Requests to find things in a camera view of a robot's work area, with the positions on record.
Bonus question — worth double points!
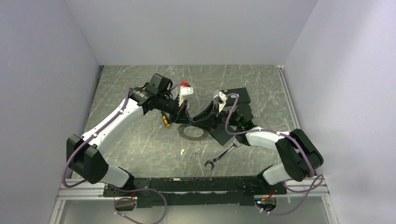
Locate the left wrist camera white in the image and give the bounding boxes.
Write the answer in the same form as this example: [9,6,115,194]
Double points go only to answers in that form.
[178,81,195,106]

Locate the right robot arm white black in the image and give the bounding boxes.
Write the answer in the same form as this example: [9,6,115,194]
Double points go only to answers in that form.
[193,104,324,194]

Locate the black box with label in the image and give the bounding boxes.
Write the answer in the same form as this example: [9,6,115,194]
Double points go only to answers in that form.
[221,87,251,107]

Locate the silver combination wrench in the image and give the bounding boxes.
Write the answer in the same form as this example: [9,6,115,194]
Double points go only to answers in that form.
[204,139,241,170]

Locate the numbered metal ring disc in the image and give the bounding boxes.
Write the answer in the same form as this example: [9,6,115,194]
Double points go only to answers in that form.
[177,125,209,141]

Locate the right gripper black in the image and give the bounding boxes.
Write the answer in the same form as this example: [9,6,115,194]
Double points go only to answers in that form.
[191,101,241,132]

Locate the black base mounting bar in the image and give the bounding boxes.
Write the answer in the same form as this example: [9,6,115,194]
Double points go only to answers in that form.
[102,175,287,208]

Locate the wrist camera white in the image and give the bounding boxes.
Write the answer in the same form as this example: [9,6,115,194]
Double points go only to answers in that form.
[213,90,227,113]
[178,81,195,106]

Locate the yellow black screwdriver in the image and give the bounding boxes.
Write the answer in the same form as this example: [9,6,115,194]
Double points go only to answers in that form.
[161,111,171,127]

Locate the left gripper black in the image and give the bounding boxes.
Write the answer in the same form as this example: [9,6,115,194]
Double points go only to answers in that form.
[156,94,192,126]

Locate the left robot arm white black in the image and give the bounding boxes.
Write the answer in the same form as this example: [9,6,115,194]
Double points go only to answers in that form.
[66,73,194,196]

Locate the aluminium frame rail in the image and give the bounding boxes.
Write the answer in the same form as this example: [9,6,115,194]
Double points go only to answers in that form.
[50,175,338,224]

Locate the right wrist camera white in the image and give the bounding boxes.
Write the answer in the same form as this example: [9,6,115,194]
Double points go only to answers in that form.
[213,90,227,113]

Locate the black rectangular pad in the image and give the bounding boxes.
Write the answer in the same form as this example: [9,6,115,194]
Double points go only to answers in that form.
[209,128,233,146]

